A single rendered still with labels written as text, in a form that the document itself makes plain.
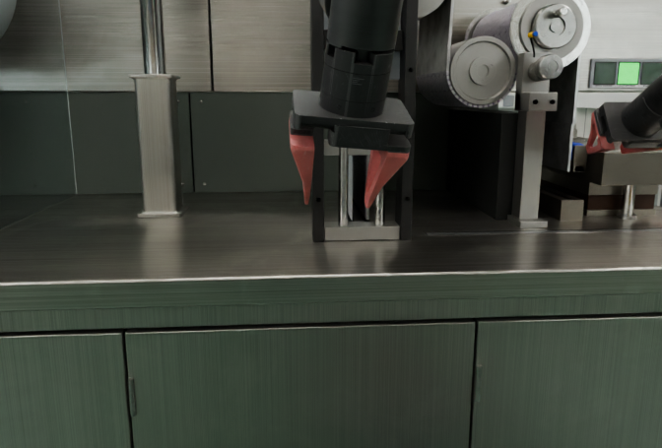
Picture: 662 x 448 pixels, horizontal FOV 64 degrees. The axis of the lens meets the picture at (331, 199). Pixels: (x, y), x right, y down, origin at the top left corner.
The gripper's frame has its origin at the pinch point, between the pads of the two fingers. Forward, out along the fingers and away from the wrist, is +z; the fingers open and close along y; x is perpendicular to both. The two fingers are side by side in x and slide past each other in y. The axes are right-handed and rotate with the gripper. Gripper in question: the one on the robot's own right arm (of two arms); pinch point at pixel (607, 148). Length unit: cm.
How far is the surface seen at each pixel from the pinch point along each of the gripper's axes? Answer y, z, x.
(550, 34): -7.3, -3.2, 20.5
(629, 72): 30, 28, 35
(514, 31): -12.9, -1.9, 22.3
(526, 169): -10.8, 7.5, -0.4
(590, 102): 151, 226, 150
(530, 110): -11.9, 0.0, 7.2
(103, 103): -96, 33, 29
